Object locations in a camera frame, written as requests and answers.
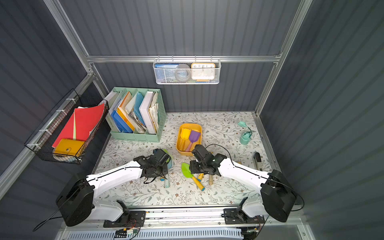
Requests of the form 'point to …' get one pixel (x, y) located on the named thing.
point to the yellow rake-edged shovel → (185, 133)
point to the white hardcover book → (145, 112)
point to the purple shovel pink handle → (193, 137)
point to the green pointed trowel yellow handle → (187, 173)
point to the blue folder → (119, 123)
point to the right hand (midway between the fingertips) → (195, 166)
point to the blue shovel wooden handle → (210, 179)
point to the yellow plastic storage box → (197, 127)
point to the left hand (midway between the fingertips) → (164, 170)
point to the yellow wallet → (68, 146)
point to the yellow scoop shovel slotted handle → (201, 175)
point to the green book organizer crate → (146, 137)
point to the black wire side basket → (42, 140)
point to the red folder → (82, 121)
